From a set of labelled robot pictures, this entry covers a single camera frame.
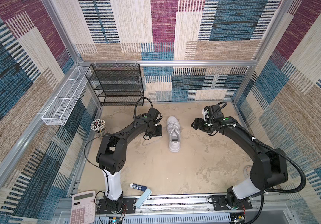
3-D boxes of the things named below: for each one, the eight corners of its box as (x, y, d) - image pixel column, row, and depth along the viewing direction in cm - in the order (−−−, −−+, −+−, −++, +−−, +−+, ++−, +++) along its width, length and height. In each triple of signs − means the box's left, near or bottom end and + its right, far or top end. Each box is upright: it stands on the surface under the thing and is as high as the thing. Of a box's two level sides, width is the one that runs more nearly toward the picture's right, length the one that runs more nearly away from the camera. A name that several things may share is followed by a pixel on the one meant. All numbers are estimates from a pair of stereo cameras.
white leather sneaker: (167, 152, 94) (167, 145, 86) (166, 120, 111) (166, 112, 103) (181, 152, 94) (182, 145, 86) (178, 120, 111) (179, 112, 103)
